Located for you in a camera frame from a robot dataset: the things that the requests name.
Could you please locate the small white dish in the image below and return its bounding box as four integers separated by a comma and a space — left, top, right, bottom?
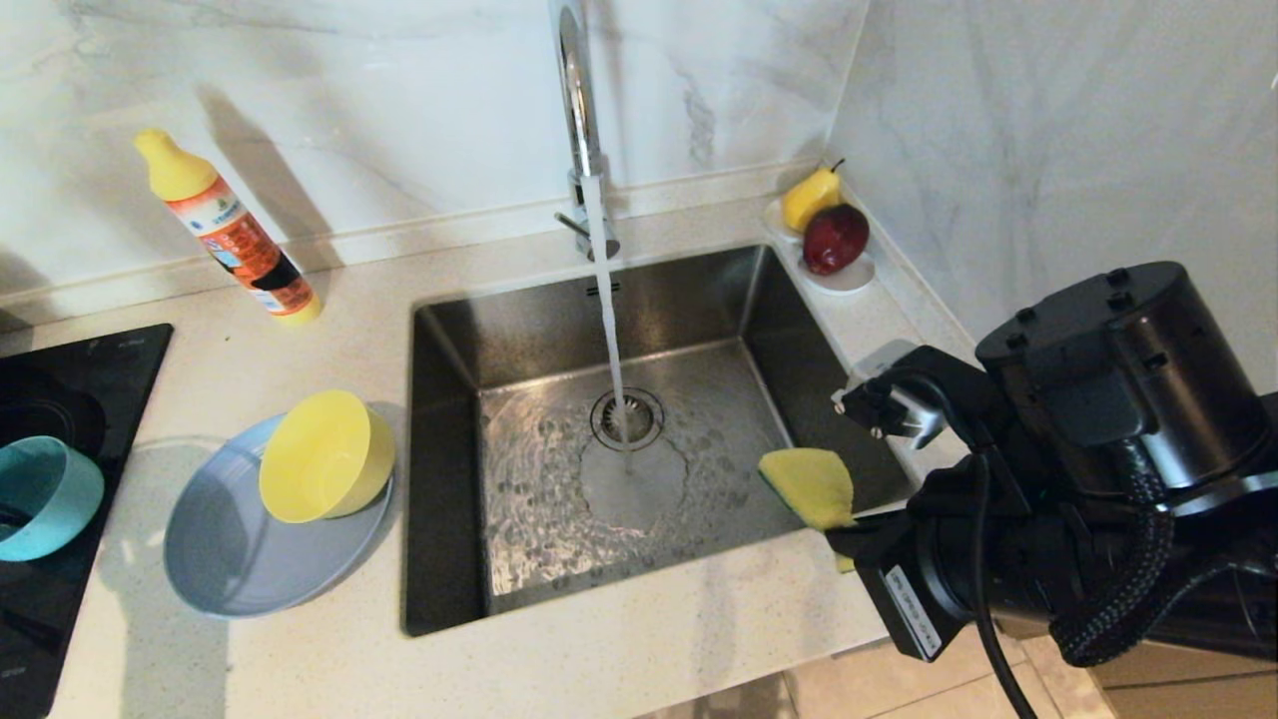
762, 198, 803, 244
799, 250, 876, 295

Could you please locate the black induction cooktop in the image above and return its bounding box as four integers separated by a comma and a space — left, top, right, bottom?
0, 323, 174, 719

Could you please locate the orange dish soap bottle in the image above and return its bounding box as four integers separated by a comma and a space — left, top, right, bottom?
135, 128, 323, 326

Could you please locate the chrome kitchen faucet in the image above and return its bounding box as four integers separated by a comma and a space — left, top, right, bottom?
546, 0, 622, 263

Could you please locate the black braided cable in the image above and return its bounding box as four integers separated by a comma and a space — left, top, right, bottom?
1053, 439, 1278, 668

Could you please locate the blue-grey plate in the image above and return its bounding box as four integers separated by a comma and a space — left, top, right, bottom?
163, 411, 395, 618

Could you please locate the metal sink drain strainer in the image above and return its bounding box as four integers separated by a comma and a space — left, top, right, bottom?
589, 386, 665, 452

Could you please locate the yellow pear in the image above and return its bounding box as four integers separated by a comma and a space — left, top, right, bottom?
780, 158, 846, 234

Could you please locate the yellow-green bowl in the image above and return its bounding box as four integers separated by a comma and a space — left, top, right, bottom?
259, 389, 396, 524

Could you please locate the teal bowl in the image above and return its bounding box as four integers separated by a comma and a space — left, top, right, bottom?
0, 435, 106, 562

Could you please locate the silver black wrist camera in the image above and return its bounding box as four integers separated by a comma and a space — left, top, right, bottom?
832, 340, 977, 450

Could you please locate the stainless steel sink basin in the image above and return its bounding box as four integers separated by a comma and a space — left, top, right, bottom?
402, 243, 920, 638

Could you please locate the yellow and green sponge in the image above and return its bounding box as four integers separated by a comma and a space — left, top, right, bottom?
757, 447, 858, 575

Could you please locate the dark red apple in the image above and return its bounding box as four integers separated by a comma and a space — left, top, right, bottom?
801, 204, 870, 276

